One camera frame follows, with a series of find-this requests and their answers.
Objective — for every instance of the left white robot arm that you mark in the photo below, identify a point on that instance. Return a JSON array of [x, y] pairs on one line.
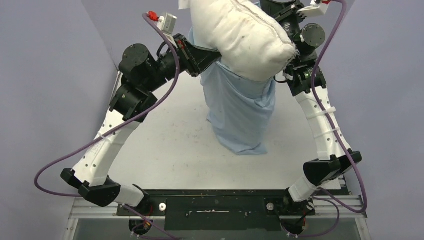
[[90, 176]]

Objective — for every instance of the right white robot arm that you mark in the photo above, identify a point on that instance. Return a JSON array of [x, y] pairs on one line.
[[309, 87]]

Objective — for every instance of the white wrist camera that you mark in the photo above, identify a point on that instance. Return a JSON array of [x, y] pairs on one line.
[[166, 24], [315, 9]]

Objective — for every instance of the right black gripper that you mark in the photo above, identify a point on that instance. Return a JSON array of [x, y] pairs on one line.
[[292, 15]]

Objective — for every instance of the white pillow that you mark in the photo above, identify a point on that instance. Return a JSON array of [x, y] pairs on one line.
[[252, 44]]

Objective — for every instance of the light blue pillowcase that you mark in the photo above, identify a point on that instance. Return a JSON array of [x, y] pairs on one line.
[[240, 109]]

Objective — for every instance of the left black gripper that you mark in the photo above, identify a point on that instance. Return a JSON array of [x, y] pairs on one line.
[[193, 58]]

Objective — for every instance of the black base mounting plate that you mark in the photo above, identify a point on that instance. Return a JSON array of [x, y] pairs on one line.
[[168, 205]]

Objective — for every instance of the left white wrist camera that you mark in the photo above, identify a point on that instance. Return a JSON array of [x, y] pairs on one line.
[[166, 24]]

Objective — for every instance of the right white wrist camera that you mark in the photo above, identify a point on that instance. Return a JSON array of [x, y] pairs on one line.
[[315, 9]]

